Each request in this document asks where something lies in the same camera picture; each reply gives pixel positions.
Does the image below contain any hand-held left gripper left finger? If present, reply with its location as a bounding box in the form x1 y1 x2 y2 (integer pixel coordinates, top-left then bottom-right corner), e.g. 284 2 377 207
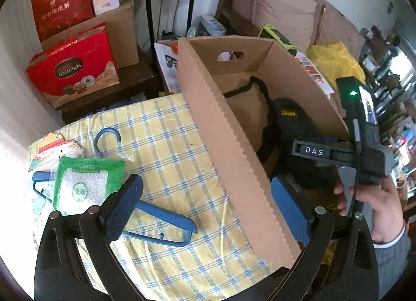
34 174 145 301

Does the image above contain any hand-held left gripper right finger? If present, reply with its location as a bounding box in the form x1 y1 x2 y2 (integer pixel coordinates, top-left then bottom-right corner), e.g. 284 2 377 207
270 176 381 301

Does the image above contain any blue plastic hanger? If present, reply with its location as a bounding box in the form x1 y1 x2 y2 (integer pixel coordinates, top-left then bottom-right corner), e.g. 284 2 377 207
32 128 198 248

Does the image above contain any green packet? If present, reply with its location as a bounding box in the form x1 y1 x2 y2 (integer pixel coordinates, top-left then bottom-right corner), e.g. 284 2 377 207
53 156 126 212

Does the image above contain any cardboard box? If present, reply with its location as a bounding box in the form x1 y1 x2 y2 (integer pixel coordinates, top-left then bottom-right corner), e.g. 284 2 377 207
177 36 350 271

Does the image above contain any black shoulder bag with strap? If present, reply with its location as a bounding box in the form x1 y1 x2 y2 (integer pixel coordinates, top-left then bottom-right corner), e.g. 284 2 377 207
271 98 339 191

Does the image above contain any person's right forearm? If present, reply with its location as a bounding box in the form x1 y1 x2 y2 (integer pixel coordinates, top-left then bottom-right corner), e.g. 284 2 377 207
374 226 413 301

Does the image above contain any person's right hand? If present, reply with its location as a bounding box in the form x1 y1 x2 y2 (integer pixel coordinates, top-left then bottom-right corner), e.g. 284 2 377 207
334 176 407 245

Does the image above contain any yellow plaid tablecloth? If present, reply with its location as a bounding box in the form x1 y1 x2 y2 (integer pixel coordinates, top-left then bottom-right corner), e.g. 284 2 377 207
26 93 293 301

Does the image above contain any cluttered shelf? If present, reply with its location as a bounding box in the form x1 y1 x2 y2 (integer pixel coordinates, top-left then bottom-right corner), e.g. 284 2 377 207
359 25 416 191

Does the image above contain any yellow plastic bag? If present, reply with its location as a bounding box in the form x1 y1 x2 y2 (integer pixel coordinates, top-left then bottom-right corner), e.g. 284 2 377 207
305 41 366 92

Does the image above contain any white bag orange print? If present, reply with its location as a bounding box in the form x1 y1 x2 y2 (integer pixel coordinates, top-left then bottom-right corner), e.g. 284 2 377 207
292 54 335 94

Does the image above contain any beige sofa cushion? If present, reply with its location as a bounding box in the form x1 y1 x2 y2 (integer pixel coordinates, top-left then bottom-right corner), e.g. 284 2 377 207
317 0 366 59
252 0 318 53

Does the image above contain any white sheer curtain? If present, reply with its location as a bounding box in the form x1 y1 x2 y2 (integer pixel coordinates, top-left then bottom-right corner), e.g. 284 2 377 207
0 0 62 276

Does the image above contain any red bag with cake pictures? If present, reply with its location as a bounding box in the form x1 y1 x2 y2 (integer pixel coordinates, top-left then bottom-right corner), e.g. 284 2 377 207
26 22 120 109

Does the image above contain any white printed bag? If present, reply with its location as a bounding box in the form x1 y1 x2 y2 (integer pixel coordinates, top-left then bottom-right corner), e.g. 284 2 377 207
154 39 183 94

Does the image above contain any lime green black case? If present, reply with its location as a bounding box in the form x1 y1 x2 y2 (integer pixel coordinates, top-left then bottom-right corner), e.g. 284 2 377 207
258 24 296 51

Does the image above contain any large brown carton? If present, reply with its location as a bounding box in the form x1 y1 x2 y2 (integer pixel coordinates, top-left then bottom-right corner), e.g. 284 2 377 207
42 0 140 69

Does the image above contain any blue white carton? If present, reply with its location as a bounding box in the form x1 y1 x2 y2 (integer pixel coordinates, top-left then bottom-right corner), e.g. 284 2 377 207
198 15 226 37

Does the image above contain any brown sofa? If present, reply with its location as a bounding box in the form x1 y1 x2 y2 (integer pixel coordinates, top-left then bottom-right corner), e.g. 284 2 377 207
214 0 368 61

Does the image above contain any red gift bag gold print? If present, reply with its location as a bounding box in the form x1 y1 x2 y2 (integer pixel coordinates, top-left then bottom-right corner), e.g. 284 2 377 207
31 0 98 40

